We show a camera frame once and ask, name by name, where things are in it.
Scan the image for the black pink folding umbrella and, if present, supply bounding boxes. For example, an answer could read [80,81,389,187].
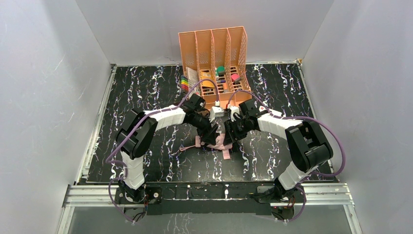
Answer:
[179,133,232,160]

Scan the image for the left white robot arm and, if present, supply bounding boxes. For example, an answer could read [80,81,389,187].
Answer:
[115,94,219,190]

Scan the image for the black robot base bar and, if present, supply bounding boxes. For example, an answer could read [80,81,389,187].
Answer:
[146,182,280,215]

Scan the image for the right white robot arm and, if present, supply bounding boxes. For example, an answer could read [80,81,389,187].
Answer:
[224,99,333,192]

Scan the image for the pink grey eraser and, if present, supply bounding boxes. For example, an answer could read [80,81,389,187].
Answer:
[230,73,242,83]

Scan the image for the yellow spiral notebook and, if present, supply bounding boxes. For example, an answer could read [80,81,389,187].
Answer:
[200,71,215,88]

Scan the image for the green white eraser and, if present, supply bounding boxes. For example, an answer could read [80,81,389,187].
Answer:
[216,66,225,76]

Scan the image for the orange plastic desk organizer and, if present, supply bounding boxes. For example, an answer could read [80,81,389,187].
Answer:
[178,26,252,109]

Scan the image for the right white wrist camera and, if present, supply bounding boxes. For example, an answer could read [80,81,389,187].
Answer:
[227,105,242,122]

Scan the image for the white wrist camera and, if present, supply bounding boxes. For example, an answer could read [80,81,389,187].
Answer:
[209,101,225,122]
[227,105,242,122]

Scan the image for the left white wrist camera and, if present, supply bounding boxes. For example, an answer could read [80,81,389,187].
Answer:
[209,101,225,122]

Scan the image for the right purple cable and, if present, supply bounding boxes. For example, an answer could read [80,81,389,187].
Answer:
[226,89,347,223]

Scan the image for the purple cable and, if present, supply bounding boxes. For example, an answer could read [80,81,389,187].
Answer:
[226,89,347,223]
[105,78,221,223]

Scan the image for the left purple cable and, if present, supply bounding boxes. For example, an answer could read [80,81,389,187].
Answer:
[105,78,221,223]

